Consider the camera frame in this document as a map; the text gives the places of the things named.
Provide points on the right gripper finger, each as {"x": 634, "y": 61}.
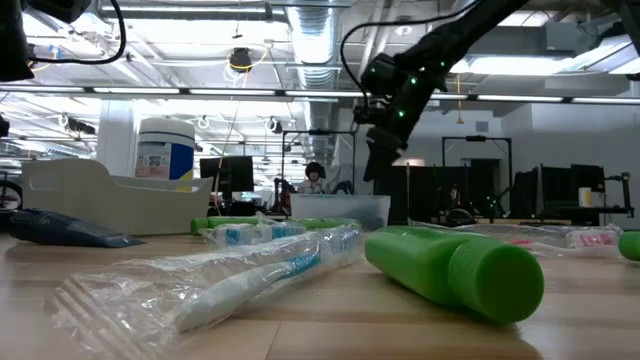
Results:
{"x": 382, "y": 160}

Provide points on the blue toothbrush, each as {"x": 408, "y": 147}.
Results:
{"x": 232, "y": 235}
{"x": 287, "y": 231}
{"x": 225, "y": 295}

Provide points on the red toothbrush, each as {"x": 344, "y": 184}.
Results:
{"x": 595, "y": 239}

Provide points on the grey plastic bin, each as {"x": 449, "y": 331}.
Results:
{"x": 100, "y": 205}

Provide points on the dark toothpaste tube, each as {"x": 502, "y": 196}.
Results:
{"x": 60, "y": 230}

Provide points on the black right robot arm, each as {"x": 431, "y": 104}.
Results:
{"x": 465, "y": 30}

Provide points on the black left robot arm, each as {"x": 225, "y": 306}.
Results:
{"x": 12, "y": 45}

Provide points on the clear plastic bin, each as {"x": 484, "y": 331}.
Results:
{"x": 340, "y": 212}

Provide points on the person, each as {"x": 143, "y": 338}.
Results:
{"x": 314, "y": 172}

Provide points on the black computer monitor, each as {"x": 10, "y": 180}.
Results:
{"x": 235, "y": 174}

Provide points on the black ceiling device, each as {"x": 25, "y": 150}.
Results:
{"x": 241, "y": 59}

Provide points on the white roll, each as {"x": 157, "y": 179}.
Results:
{"x": 585, "y": 197}

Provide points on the white wipes canister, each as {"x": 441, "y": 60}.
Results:
{"x": 165, "y": 150}

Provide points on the black rig frame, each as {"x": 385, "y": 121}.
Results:
{"x": 475, "y": 138}
{"x": 320, "y": 132}

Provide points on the silver ceiling duct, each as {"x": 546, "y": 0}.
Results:
{"x": 315, "y": 40}

